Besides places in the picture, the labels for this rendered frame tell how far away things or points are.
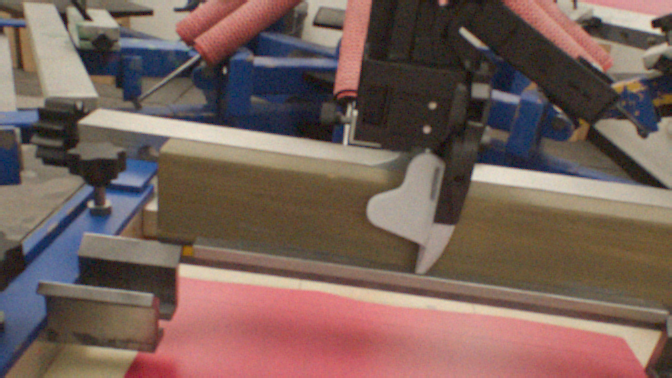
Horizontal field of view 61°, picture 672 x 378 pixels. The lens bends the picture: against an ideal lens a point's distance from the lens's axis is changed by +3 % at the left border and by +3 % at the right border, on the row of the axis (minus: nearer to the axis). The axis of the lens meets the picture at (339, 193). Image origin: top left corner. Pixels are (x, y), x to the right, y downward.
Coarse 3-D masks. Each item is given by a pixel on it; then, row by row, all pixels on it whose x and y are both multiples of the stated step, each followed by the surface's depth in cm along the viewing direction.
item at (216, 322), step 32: (192, 288) 49; (224, 288) 50; (256, 288) 51; (288, 288) 51; (160, 320) 45; (192, 320) 45; (224, 320) 46; (256, 320) 47; (288, 320) 47; (320, 320) 48; (352, 320) 48; (384, 320) 49; (160, 352) 42; (192, 352) 42; (224, 352) 43; (256, 352) 43; (288, 352) 44; (320, 352) 44; (352, 352) 45; (384, 352) 45
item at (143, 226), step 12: (156, 192) 57; (144, 204) 54; (156, 204) 55; (144, 216) 54; (156, 216) 54; (132, 228) 52; (144, 228) 55; (156, 228) 55; (156, 240) 55; (36, 348) 37; (48, 348) 39; (60, 348) 40; (24, 360) 36; (36, 360) 37; (48, 360) 39; (12, 372) 34; (24, 372) 36; (36, 372) 37
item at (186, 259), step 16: (192, 256) 43; (256, 272) 43; (272, 272) 43; (288, 272) 43; (304, 272) 43; (368, 288) 44; (384, 288) 44; (400, 288) 44; (416, 288) 44; (480, 304) 44; (496, 304) 44; (512, 304) 44; (528, 304) 44; (592, 320) 44; (608, 320) 44; (624, 320) 44; (640, 320) 44
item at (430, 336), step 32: (416, 320) 50; (448, 320) 50; (480, 320) 51; (512, 320) 52; (416, 352) 46; (448, 352) 46; (480, 352) 47; (512, 352) 48; (544, 352) 48; (576, 352) 49; (608, 352) 50
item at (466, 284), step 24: (216, 240) 41; (264, 264) 40; (288, 264) 40; (312, 264) 40; (336, 264) 40; (360, 264) 41; (384, 264) 41; (432, 288) 41; (456, 288) 41; (480, 288) 41; (504, 288) 41; (528, 288) 41; (552, 288) 42; (600, 312) 41; (624, 312) 41; (648, 312) 41
